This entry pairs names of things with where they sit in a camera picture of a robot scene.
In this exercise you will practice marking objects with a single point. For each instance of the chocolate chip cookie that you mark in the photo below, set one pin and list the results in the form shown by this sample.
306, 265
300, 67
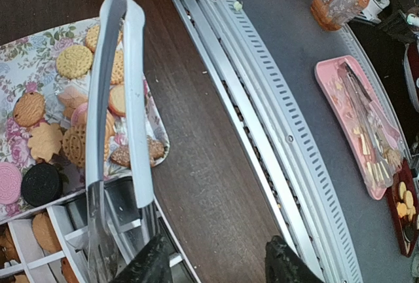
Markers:
29, 109

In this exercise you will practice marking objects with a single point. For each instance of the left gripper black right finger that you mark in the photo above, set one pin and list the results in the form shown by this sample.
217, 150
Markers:
282, 264

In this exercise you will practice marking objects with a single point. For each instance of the flower shaped brown cookie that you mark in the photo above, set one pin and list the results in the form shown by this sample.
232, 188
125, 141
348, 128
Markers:
124, 154

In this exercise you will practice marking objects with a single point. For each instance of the tan sandwich biscuit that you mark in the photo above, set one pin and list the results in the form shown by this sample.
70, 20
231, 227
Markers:
74, 145

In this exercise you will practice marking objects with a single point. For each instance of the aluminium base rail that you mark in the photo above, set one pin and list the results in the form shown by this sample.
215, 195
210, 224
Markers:
275, 137

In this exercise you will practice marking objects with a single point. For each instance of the pink sandwich cookie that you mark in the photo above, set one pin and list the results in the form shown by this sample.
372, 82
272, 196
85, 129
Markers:
10, 184

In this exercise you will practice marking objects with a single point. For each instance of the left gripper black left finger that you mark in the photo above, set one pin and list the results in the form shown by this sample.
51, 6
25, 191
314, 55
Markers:
150, 265

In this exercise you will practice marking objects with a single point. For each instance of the floral rectangular tray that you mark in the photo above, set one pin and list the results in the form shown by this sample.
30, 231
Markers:
29, 64

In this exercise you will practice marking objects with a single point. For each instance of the dark red tray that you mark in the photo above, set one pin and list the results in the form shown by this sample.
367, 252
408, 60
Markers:
403, 203

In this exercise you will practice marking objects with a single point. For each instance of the grey divided cookie tin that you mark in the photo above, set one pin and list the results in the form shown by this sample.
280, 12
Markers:
69, 220

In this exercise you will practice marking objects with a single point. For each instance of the pink tray with scraps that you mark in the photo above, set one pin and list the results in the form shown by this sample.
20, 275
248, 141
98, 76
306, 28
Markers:
374, 141

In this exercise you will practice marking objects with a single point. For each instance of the silver serving tongs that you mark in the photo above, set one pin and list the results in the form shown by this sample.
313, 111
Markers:
121, 30

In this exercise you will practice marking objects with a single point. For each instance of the leaf shaped orange cookie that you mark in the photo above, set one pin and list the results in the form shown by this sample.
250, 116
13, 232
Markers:
45, 141

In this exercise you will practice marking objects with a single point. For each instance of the black sandwich cookie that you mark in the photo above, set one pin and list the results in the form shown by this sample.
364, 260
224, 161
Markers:
41, 184

